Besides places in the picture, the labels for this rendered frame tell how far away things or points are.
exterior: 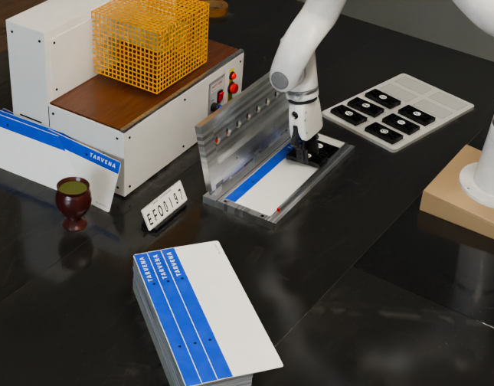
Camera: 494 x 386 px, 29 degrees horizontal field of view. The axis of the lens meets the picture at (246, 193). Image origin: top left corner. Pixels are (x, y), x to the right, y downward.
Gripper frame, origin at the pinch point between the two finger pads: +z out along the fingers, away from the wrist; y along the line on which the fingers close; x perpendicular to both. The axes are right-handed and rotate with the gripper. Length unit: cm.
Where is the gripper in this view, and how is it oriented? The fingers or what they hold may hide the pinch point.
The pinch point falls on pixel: (307, 152)
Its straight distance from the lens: 252.1
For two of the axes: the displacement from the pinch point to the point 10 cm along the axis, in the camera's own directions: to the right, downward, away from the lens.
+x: -8.5, -1.6, 5.0
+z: 1.1, 8.8, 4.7
